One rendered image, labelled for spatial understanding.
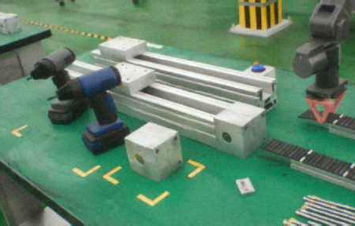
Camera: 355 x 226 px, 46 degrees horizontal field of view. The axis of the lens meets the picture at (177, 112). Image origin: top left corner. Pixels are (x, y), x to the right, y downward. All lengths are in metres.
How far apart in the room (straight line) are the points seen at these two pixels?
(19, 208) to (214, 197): 1.17
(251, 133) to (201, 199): 0.22
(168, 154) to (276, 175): 0.25
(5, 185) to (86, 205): 0.91
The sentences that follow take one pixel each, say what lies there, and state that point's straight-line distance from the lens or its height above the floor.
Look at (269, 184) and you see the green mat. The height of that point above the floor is 0.78.
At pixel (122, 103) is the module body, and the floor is 0.81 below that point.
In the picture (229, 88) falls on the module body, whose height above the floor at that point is 0.85.
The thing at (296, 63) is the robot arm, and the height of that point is 0.99.
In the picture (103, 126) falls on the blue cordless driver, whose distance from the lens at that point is 1.17.
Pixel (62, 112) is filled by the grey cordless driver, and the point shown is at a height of 0.83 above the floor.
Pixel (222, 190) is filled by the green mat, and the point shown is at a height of 0.78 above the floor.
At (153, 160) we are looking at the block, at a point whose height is 0.84.
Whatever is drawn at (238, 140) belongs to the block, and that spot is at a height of 0.83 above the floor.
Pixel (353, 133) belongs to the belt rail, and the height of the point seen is 0.79.
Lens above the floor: 1.38
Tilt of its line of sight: 27 degrees down
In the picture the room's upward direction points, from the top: 9 degrees counter-clockwise
